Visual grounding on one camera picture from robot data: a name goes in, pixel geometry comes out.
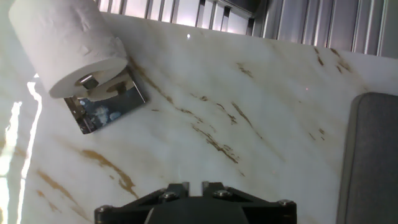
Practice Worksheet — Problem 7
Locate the marble pattern table mat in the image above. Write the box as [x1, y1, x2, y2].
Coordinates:
[0, 0, 398, 224]

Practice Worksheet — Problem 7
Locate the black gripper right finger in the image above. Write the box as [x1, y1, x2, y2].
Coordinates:
[201, 181, 297, 224]

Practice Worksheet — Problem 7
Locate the white toilet paper roll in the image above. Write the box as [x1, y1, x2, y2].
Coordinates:
[8, 0, 129, 100]

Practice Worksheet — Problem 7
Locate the grey fabric pad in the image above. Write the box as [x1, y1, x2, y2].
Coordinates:
[336, 91, 398, 224]

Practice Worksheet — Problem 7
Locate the chrome paper roll holder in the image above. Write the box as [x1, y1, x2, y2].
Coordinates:
[63, 66, 147, 135]

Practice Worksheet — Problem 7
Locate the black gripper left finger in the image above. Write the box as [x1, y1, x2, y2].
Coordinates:
[95, 182, 190, 224]

